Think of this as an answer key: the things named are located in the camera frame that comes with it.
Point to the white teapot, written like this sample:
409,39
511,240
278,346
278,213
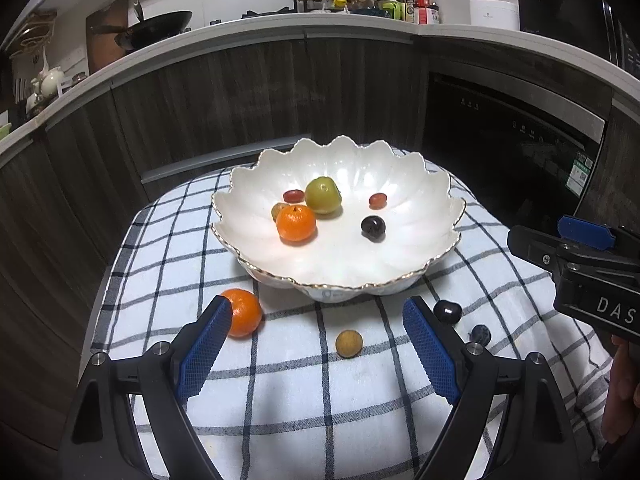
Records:
48,80

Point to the dark blueberry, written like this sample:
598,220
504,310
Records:
480,334

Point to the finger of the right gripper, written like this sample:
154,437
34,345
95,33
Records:
535,249
620,241

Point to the large orange mandarin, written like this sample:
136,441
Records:
246,312

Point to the tan longan in bowl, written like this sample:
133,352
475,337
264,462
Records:
276,209

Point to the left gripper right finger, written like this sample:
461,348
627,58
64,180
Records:
535,438

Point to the green container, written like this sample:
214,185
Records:
393,9

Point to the person's right hand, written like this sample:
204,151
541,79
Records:
622,401

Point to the wooden cutting board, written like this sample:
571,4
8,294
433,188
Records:
102,49

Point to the white scalloped gold-rimmed bowl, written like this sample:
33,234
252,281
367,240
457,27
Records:
338,263

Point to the dark purple plum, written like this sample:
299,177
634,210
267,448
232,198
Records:
373,227
447,312

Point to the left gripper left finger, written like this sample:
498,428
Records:
100,439

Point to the red grape in bowl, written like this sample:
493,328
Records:
294,196

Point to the tan longan on cloth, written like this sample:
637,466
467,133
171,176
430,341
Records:
348,344

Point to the yellow-green round citrus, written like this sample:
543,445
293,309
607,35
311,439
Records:
323,196

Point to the red grape tomato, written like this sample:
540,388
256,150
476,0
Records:
377,201

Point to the white black checked cloth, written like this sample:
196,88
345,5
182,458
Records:
282,404

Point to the small orange mandarin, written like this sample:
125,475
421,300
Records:
296,223

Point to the black wok pan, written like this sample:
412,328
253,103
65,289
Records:
149,31

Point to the black microwave oven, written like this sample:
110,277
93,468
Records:
590,25

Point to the red-capped sauce bottle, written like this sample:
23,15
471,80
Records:
428,12

